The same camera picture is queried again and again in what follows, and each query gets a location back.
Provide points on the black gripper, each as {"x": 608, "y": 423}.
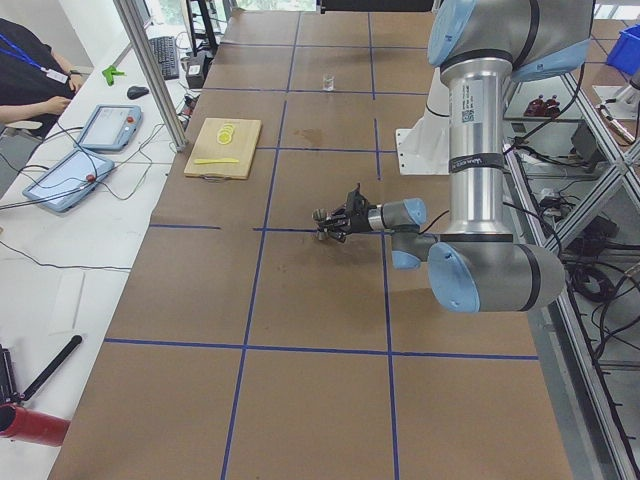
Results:
{"x": 358, "y": 223}

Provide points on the steel double jigger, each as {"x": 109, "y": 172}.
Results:
{"x": 320, "y": 217}

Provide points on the clear glass measuring cup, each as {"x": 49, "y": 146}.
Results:
{"x": 328, "y": 83}

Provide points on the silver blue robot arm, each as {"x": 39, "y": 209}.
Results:
{"x": 475, "y": 265}

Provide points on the wooden cutting board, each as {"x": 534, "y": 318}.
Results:
{"x": 242, "y": 147}

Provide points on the yellow plastic knife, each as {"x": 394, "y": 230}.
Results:
{"x": 222, "y": 160}

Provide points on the black box with label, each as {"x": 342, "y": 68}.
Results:
{"x": 197, "y": 68}

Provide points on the black computer mouse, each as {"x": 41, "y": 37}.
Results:
{"x": 136, "y": 92}

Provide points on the black computer keyboard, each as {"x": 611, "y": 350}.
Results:
{"x": 165, "y": 52}

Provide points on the far blue teach pendant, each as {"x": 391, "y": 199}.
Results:
{"x": 110, "y": 128}

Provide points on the blue teach pendant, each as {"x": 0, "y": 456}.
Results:
{"x": 110, "y": 128}
{"x": 69, "y": 181}

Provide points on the near blue teach pendant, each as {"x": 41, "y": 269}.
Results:
{"x": 69, "y": 181}

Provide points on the green plastic clamp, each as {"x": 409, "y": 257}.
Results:
{"x": 110, "y": 73}

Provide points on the blue storage bin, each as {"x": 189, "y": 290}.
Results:
{"x": 625, "y": 55}

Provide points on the seated person black shirt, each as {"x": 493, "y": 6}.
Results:
{"x": 37, "y": 84}

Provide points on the red cylinder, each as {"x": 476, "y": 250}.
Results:
{"x": 19, "y": 423}

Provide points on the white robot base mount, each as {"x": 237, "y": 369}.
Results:
{"x": 424, "y": 149}

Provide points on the black handle rod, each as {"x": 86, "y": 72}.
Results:
{"x": 50, "y": 369}

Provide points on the aluminium frame post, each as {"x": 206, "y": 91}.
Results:
{"x": 133, "y": 26}

